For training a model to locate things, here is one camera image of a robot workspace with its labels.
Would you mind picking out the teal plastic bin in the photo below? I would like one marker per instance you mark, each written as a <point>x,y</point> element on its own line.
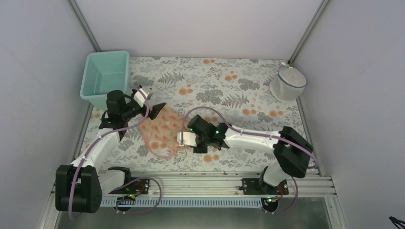
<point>105,72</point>

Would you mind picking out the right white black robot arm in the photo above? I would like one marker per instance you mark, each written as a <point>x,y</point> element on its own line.
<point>292,152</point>

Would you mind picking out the aluminium mounting rail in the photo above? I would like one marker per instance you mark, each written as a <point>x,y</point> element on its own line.
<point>226,184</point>

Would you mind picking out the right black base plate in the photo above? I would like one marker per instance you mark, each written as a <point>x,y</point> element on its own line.
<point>252,186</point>

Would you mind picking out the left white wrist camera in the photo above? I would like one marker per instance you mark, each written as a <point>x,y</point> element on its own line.
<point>142,94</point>

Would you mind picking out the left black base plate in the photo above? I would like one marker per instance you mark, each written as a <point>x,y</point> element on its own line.
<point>139,187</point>

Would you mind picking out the white mesh laundry basket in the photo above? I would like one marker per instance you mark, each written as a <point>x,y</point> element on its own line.
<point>288,84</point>

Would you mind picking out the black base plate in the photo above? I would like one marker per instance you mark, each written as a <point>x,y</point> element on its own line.
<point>252,186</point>
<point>139,187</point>

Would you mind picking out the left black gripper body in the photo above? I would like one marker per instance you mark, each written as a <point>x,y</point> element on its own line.
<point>126,114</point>

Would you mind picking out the orange floral mesh laundry bag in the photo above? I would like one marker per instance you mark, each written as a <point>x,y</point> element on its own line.
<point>161,132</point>

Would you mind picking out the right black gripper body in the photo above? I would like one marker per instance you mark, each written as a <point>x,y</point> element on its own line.
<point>205,139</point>

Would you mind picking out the white slotted cable duct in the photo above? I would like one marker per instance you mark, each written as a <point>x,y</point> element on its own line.
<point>173,202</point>

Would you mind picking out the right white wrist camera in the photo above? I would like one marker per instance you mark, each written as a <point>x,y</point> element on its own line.
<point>186,139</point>

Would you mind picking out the floral patterned table mat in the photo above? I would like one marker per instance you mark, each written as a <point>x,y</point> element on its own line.
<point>233,89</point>

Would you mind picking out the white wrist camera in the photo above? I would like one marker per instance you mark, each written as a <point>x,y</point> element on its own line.
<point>142,94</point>
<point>186,139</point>

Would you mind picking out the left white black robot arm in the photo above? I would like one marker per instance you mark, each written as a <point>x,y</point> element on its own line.
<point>79,186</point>

